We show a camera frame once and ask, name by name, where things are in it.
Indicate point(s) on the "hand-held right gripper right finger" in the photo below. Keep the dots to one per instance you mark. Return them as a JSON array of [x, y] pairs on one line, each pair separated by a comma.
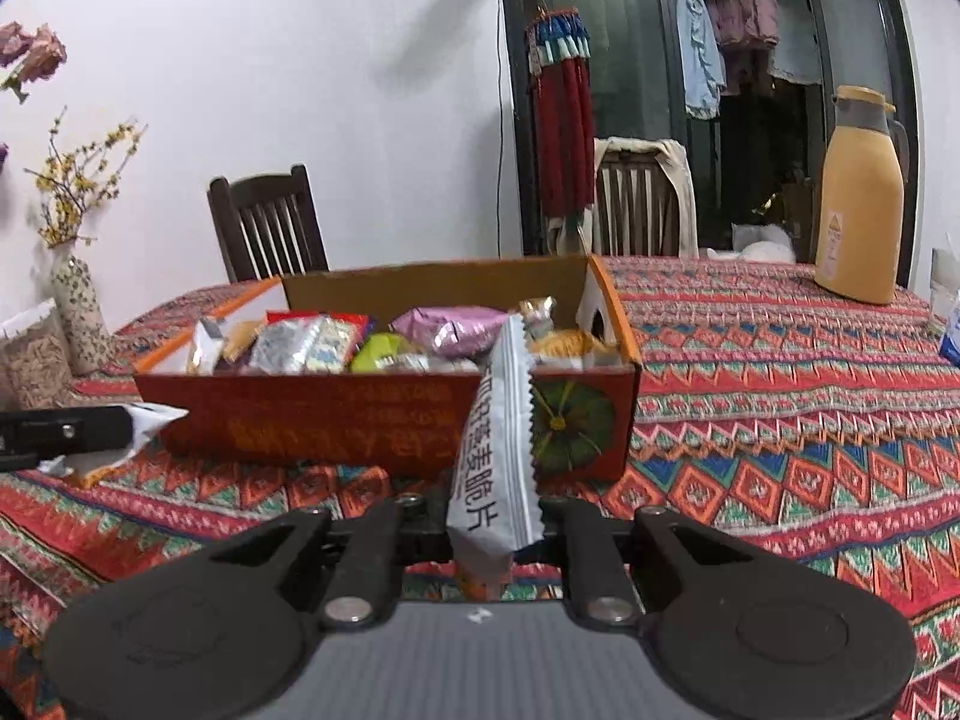
[[551, 532]]

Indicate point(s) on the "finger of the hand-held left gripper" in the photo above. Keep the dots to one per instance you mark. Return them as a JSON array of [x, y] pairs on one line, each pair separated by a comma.
[[67, 431]]

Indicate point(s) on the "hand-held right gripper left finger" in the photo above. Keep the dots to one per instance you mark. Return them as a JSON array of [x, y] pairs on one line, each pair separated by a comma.
[[435, 525]]

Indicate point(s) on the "white serrated snack packet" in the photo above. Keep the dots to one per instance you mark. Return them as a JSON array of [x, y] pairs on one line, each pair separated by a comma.
[[495, 480]]

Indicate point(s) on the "silver white snack packet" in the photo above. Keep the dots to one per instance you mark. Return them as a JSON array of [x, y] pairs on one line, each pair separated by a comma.
[[154, 420]]

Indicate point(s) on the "orange cardboard box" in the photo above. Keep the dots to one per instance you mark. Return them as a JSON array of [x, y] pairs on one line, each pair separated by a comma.
[[315, 420]]

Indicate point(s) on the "pink snack packet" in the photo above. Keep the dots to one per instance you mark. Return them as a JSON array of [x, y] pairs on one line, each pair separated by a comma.
[[450, 330]]

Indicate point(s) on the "pile of assorted snacks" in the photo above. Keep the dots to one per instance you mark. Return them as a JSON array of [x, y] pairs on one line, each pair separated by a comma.
[[307, 345]]

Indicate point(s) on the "clear bag of grains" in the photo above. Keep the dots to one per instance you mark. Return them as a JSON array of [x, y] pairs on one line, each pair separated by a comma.
[[37, 367]]

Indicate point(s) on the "speckled slim vase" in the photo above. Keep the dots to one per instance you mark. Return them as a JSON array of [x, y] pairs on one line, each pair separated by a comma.
[[82, 315]]

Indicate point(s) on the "yellow flower branches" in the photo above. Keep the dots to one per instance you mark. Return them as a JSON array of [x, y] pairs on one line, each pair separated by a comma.
[[67, 187]]

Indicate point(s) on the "dark wooden chair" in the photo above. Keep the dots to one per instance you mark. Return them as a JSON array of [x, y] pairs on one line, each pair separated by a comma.
[[262, 191]]

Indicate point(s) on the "white fluffy thing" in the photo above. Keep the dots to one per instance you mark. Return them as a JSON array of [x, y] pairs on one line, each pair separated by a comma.
[[769, 247]]

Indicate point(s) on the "beige cloth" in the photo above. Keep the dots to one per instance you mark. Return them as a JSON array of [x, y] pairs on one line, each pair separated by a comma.
[[679, 195]]

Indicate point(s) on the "slatted wooden chair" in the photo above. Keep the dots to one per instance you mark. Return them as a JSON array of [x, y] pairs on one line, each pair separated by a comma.
[[626, 165]]

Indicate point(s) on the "dried pink roses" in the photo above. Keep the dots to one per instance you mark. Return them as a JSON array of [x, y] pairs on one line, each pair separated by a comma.
[[45, 52]]

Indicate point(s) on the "red tassel hanging decoration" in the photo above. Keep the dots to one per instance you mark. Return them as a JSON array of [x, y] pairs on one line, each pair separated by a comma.
[[562, 135]]

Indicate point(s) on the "yellow thermos jug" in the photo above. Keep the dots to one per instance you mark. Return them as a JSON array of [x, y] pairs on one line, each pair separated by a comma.
[[859, 225]]

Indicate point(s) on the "blue and white tissue pack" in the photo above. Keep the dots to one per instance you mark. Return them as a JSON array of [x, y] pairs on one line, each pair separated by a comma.
[[952, 337]]

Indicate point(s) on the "clear glass with straw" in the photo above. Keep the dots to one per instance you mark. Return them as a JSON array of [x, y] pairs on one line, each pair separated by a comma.
[[941, 292]]

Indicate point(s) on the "black framed glass door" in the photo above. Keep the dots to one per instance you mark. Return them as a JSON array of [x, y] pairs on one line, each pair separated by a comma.
[[622, 52]]

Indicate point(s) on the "light blue hanging garment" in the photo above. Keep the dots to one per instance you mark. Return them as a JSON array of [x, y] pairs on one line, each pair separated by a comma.
[[697, 52]]

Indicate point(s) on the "pale hanging garment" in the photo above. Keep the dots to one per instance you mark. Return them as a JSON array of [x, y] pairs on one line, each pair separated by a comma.
[[795, 52]]

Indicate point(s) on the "pink hanging garment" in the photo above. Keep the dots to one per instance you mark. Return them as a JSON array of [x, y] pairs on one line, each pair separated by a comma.
[[742, 7]]

